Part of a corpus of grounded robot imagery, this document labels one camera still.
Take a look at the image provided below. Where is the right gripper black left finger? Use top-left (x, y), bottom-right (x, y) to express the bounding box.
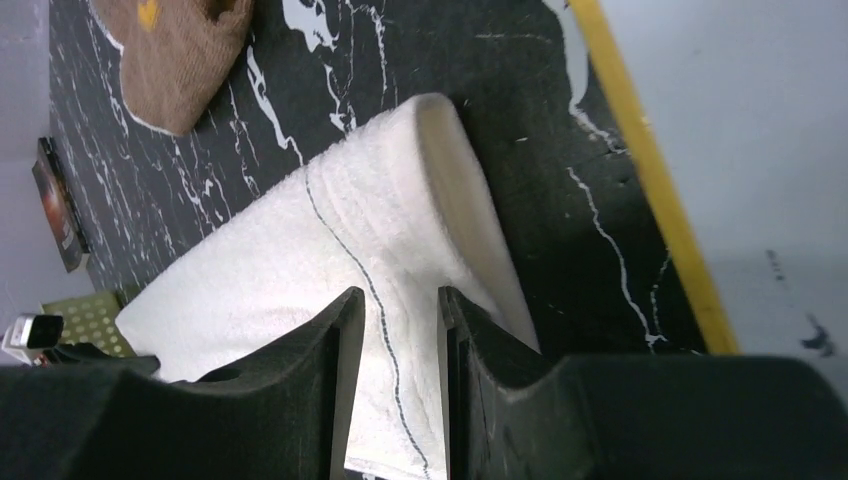
top-left (1, 287), bottom-right (365, 479)

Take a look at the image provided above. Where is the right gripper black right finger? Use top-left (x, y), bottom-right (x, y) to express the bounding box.
top-left (438, 287), bottom-right (847, 479)

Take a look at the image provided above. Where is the white terry towel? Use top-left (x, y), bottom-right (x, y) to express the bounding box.
top-left (116, 93), bottom-right (539, 479)

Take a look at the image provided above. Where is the light green plastic basket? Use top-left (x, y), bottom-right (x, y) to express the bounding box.
top-left (41, 291), bottom-right (136, 358)

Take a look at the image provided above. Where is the dark cover paperback book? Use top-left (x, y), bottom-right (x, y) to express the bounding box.
top-left (32, 137), bottom-right (90, 273)

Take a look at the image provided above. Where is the brown and yellow cloth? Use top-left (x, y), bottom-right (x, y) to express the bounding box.
top-left (89, 0), bottom-right (255, 136)

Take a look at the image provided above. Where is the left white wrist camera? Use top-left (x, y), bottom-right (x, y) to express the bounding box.
top-left (1, 314), bottom-right (64, 365)

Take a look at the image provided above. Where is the whiteboard with wooden frame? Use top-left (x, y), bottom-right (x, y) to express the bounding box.
top-left (561, 1), bottom-right (847, 358)

